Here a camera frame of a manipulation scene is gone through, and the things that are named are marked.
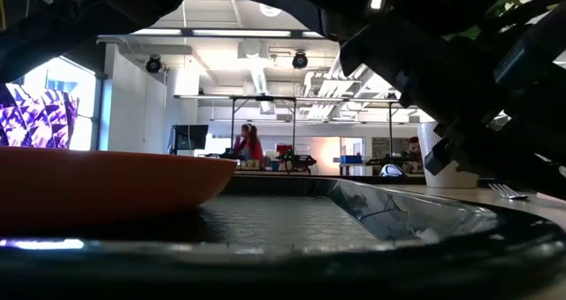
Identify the black plastic serving tray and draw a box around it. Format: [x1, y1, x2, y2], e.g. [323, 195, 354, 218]
[0, 174, 566, 300]

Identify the white coiled cable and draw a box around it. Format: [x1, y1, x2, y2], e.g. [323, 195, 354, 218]
[258, 3, 283, 19]

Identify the fork with beige handle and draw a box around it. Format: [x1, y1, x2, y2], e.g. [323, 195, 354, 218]
[488, 182, 530, 202]

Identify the purple faceted cup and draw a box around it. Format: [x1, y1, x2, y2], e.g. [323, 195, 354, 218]
[0, 82, 80, 150]

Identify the white textured plant pot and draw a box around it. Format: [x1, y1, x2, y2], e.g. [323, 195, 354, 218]
[417, 121, 481, 189]

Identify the black overhead light bar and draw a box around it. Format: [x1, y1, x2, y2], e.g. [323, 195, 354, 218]
[96, 27, 326, 41]

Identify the person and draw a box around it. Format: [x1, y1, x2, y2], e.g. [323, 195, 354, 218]
[404, 135, 425, 173]
[233, 122, 265, 166]

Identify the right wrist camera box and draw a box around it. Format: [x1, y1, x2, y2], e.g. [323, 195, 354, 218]
[493, 3, 566, 87]

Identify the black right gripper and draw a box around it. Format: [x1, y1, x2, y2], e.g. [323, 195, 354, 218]
[423, 108, 566, 200]

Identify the orange plate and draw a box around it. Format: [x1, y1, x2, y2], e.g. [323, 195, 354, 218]
[0, 146, 239, 237]

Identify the black computer monitor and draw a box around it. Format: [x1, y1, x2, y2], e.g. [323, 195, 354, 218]
[167, 124, 210, 156]

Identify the white rounded device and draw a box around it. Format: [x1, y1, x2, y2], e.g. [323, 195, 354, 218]
[379, 163, 406, 177]

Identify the black metal rig frame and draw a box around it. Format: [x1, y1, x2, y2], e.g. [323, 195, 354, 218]
[230, 95, 298, 172]
[385, 96, 425, 165]

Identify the black ceiling spotlight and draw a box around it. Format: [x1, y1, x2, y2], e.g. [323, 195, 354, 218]
[145, 55, 163, 74]
[291, 50, 310, 70]

